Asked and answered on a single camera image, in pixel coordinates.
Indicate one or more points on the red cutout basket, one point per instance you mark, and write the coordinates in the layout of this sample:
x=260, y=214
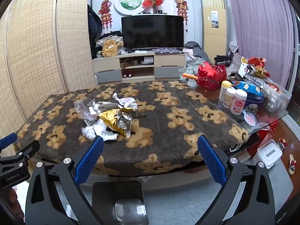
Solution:
x=209, y=79

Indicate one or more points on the grey jacket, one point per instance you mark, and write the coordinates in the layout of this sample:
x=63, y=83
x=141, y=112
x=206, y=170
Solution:
x=194, y=48

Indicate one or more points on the white round foil lid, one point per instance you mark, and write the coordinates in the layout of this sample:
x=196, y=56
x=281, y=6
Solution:
x=127, y=102

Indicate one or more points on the small white bottle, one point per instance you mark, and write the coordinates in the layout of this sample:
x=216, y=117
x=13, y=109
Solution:
x=228, y=98

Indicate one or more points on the cream bottle yellow cap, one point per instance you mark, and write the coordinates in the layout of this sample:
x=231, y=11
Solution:
x=224, y=91

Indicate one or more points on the beige standing air conditioner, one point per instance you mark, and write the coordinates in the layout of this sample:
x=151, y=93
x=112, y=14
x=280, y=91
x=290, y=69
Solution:
x=214, y=39

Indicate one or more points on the dark hanging coats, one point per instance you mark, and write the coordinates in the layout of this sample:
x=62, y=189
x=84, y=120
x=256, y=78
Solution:
x=93, y=25

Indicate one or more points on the grey floral cloth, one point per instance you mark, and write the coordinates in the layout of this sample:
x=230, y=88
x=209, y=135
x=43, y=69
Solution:
x=189, y=71

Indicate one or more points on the round printed coaster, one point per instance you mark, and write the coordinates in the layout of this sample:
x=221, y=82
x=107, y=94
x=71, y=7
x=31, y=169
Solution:
x=292, y=165

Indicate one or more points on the red figure hanging ornament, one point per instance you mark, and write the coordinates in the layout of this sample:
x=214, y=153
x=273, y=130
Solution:
x=181, y=9

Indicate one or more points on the woven folding screen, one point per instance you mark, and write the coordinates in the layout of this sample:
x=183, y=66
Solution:
x=35, y=51

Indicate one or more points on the black clothing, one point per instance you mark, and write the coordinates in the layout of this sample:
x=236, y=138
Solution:
x=222, y=59

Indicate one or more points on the pile of light clothes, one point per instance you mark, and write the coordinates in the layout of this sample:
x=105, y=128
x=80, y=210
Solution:
x=114, y=37

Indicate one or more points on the purple curtain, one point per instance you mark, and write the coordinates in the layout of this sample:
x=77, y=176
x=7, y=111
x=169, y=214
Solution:
x=257, y=28

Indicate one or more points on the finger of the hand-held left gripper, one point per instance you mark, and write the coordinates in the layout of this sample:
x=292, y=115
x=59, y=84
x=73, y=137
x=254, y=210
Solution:
x=25, y=152
x=8, y=140

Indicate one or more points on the white printed wrapper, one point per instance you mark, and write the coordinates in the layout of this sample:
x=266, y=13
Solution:
x=103, y=106

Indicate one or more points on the blue snack bag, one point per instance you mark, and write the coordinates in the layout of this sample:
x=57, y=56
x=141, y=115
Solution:
x=248, y=89

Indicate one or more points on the white round device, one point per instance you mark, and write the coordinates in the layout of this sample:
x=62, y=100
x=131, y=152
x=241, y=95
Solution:
x=147, y=62

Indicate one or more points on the black trash bin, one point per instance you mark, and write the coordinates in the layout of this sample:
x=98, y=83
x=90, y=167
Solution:
x=105, y=196

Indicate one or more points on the red flower and flag decoration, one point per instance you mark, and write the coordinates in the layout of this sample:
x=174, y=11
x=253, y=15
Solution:
x=153, y=1

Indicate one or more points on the orange stick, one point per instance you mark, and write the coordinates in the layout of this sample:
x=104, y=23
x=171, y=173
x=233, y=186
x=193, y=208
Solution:
x=189, y=76

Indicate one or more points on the black flat television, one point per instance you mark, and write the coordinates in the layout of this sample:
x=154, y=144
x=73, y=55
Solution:
x=152, y=31

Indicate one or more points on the brown cardboard boxes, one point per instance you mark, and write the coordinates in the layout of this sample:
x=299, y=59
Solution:
x=129, y=64

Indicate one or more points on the white bottle pink label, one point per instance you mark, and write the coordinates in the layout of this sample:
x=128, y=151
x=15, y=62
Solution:
x=238, y=103

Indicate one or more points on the red bottles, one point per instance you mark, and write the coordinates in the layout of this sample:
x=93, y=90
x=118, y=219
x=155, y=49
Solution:
x=127, y=73

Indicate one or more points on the clear plastic wrapper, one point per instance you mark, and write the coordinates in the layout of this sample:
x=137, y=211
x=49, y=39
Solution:
x=82, y=110

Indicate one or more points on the beige and grey television stand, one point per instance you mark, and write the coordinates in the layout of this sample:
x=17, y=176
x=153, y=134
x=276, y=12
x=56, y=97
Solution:
x=168, y=61

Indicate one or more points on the clear plastic storage box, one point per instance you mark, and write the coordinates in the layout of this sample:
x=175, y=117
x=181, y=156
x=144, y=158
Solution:
x=279, y=96

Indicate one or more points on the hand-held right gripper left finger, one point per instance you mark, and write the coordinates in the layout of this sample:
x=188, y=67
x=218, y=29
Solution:
x=90, y=159

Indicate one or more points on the blue round tin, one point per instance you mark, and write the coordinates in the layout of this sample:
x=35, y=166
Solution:
x=255, y=99

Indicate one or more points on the white plastic bag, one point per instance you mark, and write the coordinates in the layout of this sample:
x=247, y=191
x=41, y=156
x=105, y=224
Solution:
x=233, y=47

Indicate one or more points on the yellow backpack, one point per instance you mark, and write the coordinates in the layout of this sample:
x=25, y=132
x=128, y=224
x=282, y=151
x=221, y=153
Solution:
x=109, y=49

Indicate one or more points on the red fish hanging ornament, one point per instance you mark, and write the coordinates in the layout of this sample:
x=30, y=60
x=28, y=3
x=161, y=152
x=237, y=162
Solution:
x=106, y=11

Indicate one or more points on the bear print fleece blanket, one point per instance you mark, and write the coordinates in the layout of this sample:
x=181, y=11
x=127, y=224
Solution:
x=164, y=126

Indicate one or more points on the yellow wrapper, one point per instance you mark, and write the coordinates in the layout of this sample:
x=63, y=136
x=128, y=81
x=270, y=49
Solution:
x=110, y=117

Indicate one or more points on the silver wrapper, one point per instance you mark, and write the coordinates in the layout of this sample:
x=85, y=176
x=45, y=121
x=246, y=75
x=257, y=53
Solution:
x=124, y=123

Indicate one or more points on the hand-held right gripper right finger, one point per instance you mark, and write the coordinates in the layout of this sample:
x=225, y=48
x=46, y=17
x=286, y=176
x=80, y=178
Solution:
x=211, y=159

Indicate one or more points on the pink hairbrush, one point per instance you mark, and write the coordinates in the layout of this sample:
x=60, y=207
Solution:
x=250, y=119

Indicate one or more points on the dark patterned cloth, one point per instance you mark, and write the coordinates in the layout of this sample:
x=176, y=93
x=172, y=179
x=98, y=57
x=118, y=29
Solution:
x=167, y=50

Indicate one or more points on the white lidded box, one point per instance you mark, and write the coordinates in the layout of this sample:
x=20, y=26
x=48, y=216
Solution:
x=269, y=155

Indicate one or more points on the dark small object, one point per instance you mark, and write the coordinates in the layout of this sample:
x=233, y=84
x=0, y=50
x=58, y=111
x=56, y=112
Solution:
x=140, y=114

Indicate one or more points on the round framed wall picture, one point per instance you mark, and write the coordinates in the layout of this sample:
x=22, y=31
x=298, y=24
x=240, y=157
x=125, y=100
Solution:
x=130, y=2

